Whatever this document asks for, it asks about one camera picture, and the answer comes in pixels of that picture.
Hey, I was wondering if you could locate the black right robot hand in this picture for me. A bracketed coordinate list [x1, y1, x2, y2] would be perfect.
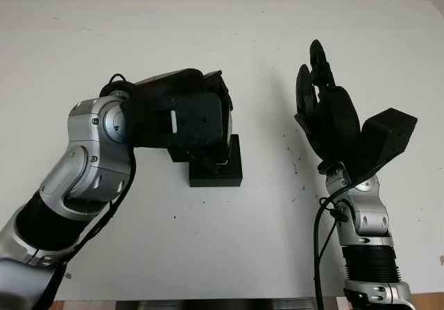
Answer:
[293, 39, 362, 172]

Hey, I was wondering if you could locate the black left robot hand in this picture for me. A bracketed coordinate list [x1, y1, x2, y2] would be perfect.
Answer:
[128, 68, 234, 173]

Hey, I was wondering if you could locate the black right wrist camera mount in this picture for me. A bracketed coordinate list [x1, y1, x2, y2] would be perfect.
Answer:
[348, 107, 418, 184]

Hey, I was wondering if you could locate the black camera box base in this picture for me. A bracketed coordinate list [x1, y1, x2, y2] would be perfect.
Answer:
[189, 134, 243, 189]

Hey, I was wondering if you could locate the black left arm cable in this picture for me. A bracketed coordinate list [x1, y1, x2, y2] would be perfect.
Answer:
[60, 73, 137, 266]

